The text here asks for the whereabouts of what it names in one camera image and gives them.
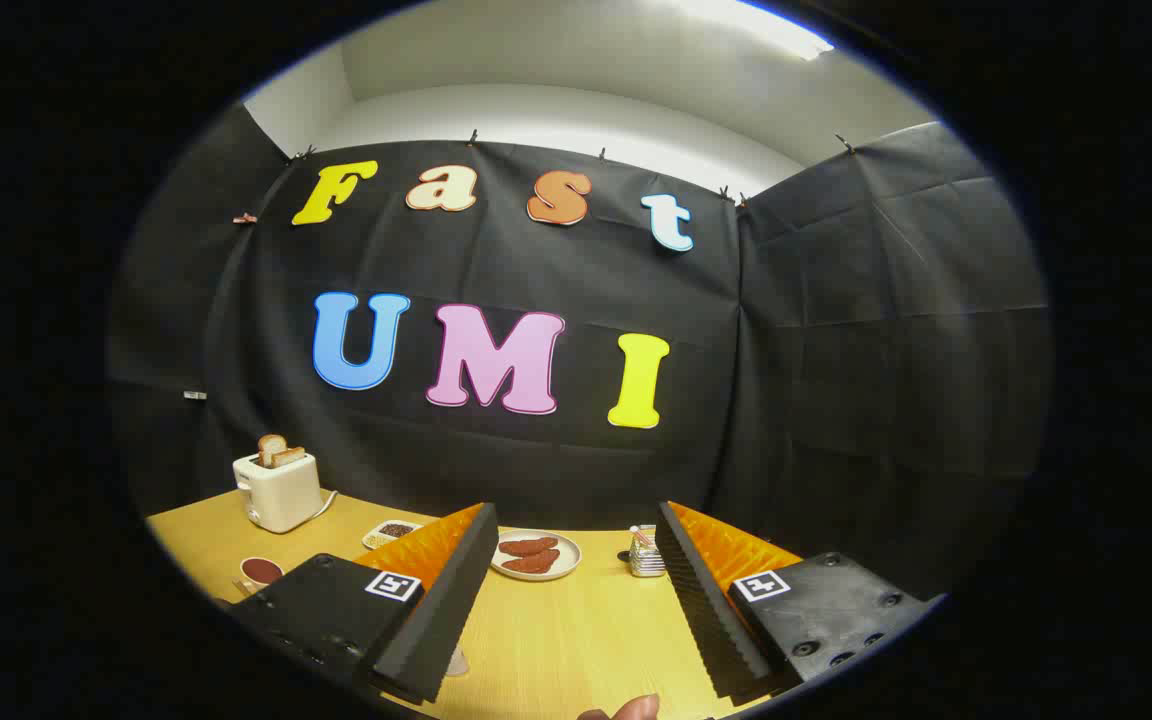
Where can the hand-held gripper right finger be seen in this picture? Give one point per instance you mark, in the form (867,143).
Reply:
(701,610)

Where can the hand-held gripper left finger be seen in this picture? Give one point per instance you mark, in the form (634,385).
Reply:
(446,610)

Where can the white divided seasoning tray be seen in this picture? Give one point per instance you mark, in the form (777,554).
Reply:
(394,531)

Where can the red meat patty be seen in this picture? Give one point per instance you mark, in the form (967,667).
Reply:
(534,563)
(528,546)

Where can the wooden table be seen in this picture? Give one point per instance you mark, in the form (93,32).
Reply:
(576,640)

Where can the white round plate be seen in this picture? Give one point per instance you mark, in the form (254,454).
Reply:
(568,560)

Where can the cream toaster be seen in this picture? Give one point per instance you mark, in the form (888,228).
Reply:
(281,495)

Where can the toasted bread slice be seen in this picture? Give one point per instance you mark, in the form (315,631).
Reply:
(270,446)
(290,456)

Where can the black backdrop cloth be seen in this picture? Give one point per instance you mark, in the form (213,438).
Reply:
(816,380)

